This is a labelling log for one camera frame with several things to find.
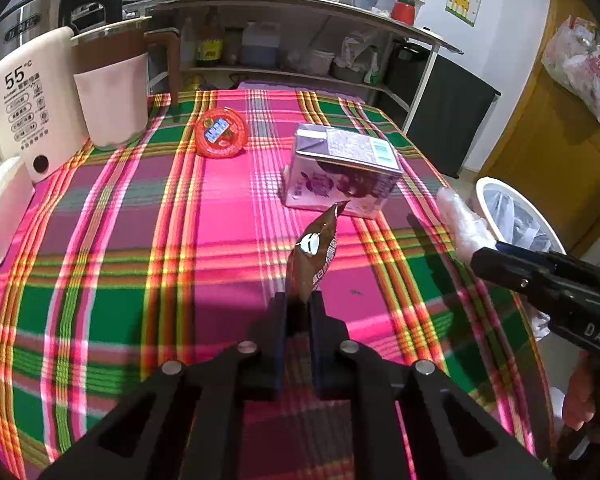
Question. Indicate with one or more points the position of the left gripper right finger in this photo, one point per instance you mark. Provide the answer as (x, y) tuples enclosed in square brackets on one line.
[(333, 370)]

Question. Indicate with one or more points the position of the steel rice cooker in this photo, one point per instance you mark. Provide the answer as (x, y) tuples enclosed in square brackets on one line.
[(29, 19)]

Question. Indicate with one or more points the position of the wooden door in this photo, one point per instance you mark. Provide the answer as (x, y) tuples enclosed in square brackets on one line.
[(550, 148)]

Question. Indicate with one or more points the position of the red jelly cup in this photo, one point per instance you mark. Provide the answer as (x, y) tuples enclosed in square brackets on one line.
[(221, 133)]

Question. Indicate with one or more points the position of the red thermos bottle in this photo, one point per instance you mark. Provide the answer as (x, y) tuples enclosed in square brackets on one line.
[(404, 11)]

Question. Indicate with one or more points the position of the cream water dispenser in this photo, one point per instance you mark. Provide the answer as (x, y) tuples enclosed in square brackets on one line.
[(41, 119)]

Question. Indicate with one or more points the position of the hanging plastic bags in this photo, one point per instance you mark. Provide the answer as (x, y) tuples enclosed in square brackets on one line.
[(572, 58)]

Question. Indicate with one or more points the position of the pink lidded storage box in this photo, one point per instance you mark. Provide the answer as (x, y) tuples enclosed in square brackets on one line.
[(264, 85)]

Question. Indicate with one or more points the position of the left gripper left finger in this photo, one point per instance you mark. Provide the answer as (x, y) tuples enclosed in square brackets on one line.
[(265, 367)]

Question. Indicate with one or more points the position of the translucent trash bag liner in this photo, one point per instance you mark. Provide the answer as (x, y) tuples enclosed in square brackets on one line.
[(515, 222)]

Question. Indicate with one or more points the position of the plaid tablecloth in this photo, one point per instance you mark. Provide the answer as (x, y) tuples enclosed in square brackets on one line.
[(129, 258)]

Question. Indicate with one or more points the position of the purple milk carton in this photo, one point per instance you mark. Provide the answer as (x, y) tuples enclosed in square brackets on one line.
[(330, 165)]

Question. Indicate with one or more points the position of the black cloth cover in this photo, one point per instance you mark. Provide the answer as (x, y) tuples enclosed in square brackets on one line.
[(450, 112)]

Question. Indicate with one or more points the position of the white trash bin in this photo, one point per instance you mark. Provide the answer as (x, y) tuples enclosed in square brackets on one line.
[(478, 204)]

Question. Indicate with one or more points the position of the metal shelf unit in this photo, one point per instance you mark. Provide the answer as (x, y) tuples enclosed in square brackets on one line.
[(307, 25)]

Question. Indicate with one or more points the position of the pink brown kettle jug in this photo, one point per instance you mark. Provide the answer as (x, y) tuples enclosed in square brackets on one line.
[(111, 75)]

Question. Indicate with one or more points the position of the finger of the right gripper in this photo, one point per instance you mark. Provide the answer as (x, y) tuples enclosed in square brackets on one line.
[(513, 251), (530, 278)]

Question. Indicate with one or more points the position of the person right hand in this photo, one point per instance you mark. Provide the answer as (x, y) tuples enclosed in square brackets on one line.
[(582, 400)]

